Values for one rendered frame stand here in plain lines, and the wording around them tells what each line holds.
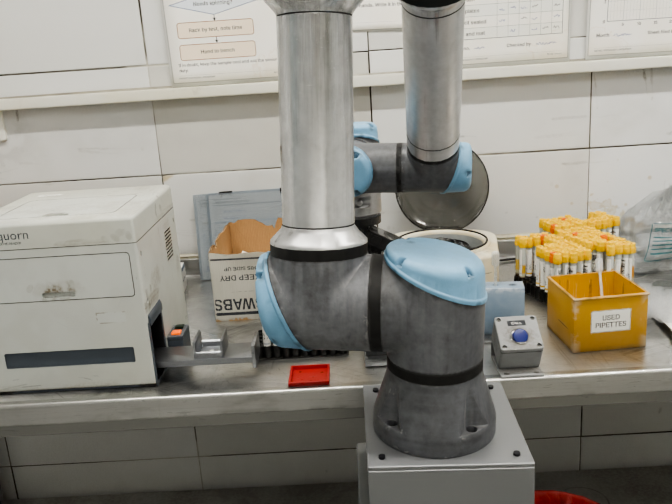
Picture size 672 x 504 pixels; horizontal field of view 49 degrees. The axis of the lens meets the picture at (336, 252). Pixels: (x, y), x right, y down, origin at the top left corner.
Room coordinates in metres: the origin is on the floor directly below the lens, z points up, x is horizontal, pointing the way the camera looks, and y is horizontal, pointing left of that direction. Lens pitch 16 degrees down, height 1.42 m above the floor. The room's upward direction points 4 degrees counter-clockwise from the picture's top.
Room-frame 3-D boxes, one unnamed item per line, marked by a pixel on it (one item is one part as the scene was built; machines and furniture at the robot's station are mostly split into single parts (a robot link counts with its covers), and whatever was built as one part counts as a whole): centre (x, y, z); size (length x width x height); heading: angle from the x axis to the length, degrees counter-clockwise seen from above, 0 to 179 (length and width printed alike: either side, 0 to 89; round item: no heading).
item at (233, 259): (1.57, 0.14, 0.95); 0.29 x 0.25 x 0.15; 179
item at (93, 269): (1.28, 0.44, 1.03); 0.31 x 0.27 x 0.30; 89
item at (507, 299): (1.27, -0.29, 0.92); 0.10 x 0.07 x 0.10; 80
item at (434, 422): (0.82, -0.11, 1.00); 0.15 x 0.15 x 0.10
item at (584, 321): (1.23, -0.46, 0.93); 0.13 x 0.13 x 0.10; 3
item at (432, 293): (0.82, -0.11, 1.12); 0.13 x 0.12 x 0.14; 81
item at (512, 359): (1.15, -0.29, 0.92); 0.13 x 0.07 x 0.08; 179
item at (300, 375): (1.14, 0.06, 0.88); 0.07 x 0.07 x 0.01; 89
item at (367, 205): (1.21, -0.04, 1.16); 0.08 x 0.08 x 0.05
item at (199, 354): (1.19, 0.25, 0.92); 0.21 x 0.07 x 0.05; 89
